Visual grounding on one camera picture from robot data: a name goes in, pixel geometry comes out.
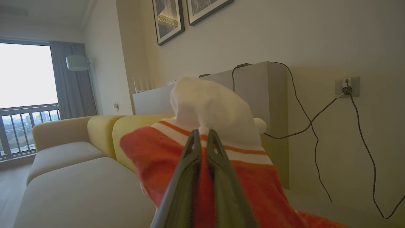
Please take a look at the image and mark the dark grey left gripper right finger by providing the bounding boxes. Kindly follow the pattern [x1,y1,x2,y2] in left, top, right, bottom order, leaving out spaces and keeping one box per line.
[207,129,258,228]

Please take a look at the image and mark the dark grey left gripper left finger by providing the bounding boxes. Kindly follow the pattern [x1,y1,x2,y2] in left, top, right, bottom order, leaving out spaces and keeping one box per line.
[151,129,203,228]

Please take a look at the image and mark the red garment with white stripes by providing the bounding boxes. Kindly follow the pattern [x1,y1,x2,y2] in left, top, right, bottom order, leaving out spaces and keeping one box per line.
[120,77,348,228]

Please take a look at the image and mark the large yellow sofa back cushion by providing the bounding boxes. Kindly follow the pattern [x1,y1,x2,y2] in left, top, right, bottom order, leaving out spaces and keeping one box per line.
[112,114,175,173]

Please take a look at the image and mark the grey-beige sofa seat cushion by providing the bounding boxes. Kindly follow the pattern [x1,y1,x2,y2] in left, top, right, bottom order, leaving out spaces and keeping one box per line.
[13,157,157,228]
[26,142,106,186]

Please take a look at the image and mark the small yellow sofa back cushion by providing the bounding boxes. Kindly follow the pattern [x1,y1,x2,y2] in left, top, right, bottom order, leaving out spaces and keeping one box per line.
[88,115,125,160]

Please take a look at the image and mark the grey cabinet behind sofa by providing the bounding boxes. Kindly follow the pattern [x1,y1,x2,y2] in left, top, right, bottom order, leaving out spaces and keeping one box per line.
[132,61,289,190]

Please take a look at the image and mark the white wifi router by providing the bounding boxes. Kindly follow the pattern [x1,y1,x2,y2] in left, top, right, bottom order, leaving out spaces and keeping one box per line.
[133,78,145,94]

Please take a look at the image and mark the beige sofa armrest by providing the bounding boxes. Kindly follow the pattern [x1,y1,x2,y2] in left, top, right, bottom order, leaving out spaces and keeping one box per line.
[32,116,95,152]

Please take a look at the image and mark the grey curtain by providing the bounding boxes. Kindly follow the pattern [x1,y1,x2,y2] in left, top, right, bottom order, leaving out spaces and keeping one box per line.
[50,41,98,120]

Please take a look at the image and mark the white floor lamp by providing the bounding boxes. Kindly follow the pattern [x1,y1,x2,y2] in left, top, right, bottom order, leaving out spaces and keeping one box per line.
[65,55,102,116]

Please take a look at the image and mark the dark balcony railing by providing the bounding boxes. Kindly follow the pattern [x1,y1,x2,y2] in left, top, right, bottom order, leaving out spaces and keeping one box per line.
[0,104,60,159]

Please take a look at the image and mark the black cable to plug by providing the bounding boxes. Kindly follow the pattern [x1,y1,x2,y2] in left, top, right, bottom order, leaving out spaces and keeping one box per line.
[264,90,348,140]

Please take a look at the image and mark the black cable over cabinet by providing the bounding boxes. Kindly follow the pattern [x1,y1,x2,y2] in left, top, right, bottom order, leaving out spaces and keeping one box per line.
[232,62,333,202]

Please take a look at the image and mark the black cable hanging from socket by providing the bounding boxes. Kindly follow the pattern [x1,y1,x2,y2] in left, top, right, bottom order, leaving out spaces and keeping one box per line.
[343,87,405,219]

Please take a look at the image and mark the grey wall socket plate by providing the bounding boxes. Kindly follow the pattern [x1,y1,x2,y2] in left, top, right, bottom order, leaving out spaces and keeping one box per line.
[335,76,360,98]

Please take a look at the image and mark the large framed wall picture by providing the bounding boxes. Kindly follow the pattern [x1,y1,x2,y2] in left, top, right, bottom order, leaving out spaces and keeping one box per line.
[153,0,185,46]

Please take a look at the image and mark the small framed wall picture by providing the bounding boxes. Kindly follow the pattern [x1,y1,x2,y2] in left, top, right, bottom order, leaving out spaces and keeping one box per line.
[186,0,234,26]

